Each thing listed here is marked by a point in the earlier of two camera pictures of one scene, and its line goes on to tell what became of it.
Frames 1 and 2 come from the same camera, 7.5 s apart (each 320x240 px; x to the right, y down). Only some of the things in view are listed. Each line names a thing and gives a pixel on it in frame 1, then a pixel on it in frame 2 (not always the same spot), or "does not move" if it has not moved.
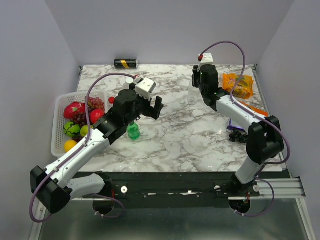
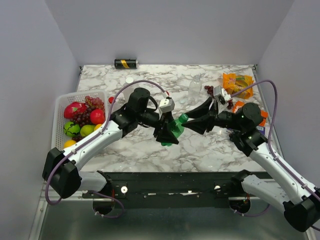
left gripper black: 154,112 → 164,135
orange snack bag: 244,89 does not move
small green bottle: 133,131 → 176,127
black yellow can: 126,63 does not move
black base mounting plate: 173,189 does not move
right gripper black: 195,73 → 200,125
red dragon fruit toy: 73,108 does not move
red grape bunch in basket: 81,119 does not move
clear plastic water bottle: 194,95 does not move
